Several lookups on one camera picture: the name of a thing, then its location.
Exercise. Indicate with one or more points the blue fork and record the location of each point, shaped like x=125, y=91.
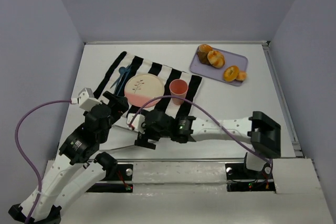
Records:
x=116, y=87

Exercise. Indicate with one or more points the black white striped placemat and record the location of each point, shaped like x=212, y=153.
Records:
x=144, y=66

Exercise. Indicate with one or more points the lavender tray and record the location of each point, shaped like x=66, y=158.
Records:
x=231, y=59

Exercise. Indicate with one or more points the blue knife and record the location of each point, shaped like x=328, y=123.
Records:
x=123, y=81

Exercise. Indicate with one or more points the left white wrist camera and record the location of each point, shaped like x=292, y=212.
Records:
x=86, y=99

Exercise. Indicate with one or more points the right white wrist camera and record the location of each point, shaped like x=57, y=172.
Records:
x=135, y=122

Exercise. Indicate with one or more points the dark brown pastry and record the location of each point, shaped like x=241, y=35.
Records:
x=202, y=56

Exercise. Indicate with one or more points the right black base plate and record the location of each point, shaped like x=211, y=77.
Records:
x=240, y=179

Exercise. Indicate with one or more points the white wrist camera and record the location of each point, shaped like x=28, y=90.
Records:
x=86, y=99
x=135, y=122

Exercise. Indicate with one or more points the small round bun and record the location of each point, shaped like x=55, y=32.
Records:
x=242, y=75

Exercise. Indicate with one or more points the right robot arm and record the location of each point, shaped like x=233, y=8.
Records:
x=258, y=134

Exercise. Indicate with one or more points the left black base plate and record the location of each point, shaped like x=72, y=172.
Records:
x=118, y=182

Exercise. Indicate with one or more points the orange bagel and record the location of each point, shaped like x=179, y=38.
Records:
x=231, y=73

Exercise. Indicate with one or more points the metal tongs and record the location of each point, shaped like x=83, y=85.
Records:
x=119, y=138

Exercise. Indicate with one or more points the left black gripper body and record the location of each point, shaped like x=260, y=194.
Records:
x=115, y=100

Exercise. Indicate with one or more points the blue spoon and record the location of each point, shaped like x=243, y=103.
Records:
x=122, y=71

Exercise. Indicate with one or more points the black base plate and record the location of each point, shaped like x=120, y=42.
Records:
x=240, y=179
x=118, y=182

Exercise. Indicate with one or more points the glazed round bun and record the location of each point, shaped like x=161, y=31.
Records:
x=216, y=59

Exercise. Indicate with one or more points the top glazed bun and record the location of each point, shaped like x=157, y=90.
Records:
x=205, y=48

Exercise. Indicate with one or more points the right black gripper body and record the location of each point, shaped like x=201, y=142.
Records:
x=146, y=136

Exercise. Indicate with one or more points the pink cup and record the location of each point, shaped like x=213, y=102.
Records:
x=178, y=88

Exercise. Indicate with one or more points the cream and pink plate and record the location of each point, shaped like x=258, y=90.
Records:
x=142, y=88

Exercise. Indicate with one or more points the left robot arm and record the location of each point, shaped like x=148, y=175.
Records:
x=78, y=165

